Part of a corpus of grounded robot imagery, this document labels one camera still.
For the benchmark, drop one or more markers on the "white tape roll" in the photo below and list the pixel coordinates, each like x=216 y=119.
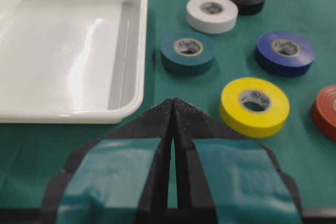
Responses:
x=211 y=16

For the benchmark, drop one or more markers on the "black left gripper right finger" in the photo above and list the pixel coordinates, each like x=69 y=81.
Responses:
x=223 y=177

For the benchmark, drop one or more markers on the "blue tape roll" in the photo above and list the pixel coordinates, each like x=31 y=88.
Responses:
x=284 y=53

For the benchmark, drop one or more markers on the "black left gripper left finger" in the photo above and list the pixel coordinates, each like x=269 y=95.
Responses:
x=121 y=177

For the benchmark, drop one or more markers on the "green tape roll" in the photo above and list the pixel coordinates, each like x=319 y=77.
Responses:
x=187 y=53

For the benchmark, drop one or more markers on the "white rectangular plastic tray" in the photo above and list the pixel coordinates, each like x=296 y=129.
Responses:
x=72 y=61

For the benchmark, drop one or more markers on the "red tape roll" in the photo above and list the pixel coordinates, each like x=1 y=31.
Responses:
x=323 y=111

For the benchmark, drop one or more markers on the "yellow tape roll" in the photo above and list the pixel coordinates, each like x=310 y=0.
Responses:
x=254 y=107

